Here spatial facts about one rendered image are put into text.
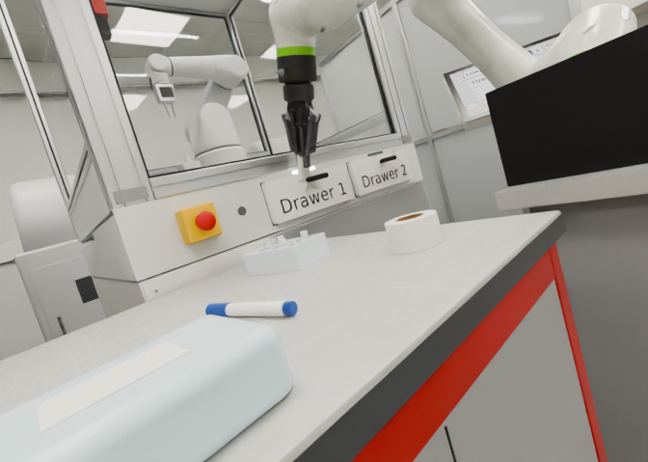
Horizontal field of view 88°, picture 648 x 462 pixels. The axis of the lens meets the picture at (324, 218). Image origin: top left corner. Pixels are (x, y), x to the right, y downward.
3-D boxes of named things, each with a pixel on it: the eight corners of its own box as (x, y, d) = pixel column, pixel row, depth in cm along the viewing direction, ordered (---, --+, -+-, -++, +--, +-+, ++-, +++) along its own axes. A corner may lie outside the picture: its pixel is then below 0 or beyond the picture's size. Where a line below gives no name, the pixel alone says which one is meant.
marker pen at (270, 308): (301, 312, 33) (296, 296, 33) (290, 319, 31) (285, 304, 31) (218, 312, 41) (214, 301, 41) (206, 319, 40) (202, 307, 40)
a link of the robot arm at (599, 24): (579, 125, 77) (589, 67, 83) (651, 77, 62) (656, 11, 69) (526, 102, 77) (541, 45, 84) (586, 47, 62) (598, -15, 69)
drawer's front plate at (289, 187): (355, 198, 102) (344, 162, 101) (277, 225, 84) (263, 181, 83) (350, 199, 103) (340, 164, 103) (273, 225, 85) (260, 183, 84)
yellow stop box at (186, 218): (225, 232, 72) (214, 201, 71) (192, 243, 67) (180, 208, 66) (215, 234, 76) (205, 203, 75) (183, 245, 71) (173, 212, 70)
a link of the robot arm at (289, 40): (301, -4, 81) (258, -10, 76) (330, -20, 71) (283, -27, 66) (305, 60, 86) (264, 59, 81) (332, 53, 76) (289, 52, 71)
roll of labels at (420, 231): (433, 234, 49) (425, 208, 49) (452, 241, 42) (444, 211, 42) (387, 248, 49) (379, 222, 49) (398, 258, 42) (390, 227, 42)
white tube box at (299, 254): (330, 253, 58) (324, 231, 58) (301, 269, 52) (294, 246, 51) (280, 260, 66) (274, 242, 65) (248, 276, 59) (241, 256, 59)
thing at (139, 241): (423, 178, 129) (413, 142, 128) (137, 282, 65) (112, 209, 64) (288, 212, 202) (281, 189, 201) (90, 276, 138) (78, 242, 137)
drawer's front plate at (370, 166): (413, 177, 122) (405, 149, 121) (360, 196, 104) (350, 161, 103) (409, 178, 123) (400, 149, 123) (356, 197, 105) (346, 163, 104)
